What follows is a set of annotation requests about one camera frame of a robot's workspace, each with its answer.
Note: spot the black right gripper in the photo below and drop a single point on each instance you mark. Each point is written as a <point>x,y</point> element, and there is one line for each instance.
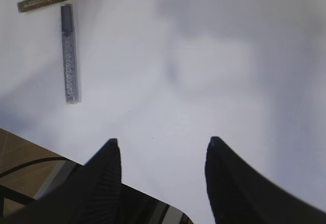
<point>91,194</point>

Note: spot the silver glitter pen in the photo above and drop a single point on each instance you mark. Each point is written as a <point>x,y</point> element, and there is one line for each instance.
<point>69,55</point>

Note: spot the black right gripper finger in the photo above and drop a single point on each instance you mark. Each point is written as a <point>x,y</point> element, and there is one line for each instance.
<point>239,194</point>

